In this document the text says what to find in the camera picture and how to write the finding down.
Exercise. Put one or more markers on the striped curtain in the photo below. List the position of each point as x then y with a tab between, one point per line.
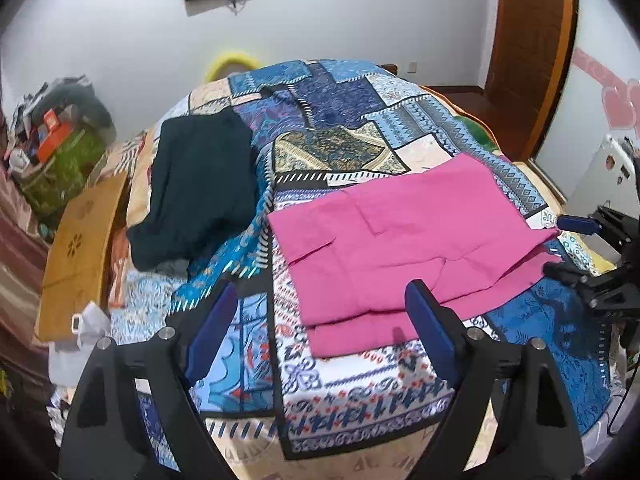
20	260

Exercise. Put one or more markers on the pink pants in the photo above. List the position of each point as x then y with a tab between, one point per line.
400	240

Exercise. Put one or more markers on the grey cushion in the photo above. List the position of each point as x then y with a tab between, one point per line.
85	97

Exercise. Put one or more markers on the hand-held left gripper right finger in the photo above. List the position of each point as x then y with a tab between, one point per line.
430	332

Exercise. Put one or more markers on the orange box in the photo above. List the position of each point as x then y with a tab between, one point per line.
50	149

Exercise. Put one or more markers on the pile of clothes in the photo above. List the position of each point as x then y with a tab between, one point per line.
22	120

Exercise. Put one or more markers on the white plastic panel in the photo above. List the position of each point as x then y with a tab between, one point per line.
600	180

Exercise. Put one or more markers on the red box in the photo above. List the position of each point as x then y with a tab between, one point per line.
51	120

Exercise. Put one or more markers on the yellow foam tube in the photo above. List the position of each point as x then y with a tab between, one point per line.
220	60

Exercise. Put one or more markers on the patchwork printed blanket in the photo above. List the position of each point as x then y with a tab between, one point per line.
350	410

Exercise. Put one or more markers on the pink heart wall sticker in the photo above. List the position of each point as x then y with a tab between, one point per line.
620	105

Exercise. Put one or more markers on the dark pants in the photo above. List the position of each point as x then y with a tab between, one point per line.
200	185

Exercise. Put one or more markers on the white crumpled cloth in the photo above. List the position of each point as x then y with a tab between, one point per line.
92	322

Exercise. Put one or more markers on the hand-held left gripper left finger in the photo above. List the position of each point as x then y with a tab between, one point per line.
215	327

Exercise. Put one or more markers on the green storage bin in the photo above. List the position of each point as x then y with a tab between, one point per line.
70	165

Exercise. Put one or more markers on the wooden lap desk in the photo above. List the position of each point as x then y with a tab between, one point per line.
75	260

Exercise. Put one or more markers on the striped bed sheet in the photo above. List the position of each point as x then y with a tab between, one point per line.
125	152

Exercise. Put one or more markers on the wooden door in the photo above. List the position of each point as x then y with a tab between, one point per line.
530	35

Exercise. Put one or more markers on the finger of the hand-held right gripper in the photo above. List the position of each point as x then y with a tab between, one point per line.
567	272
577	223

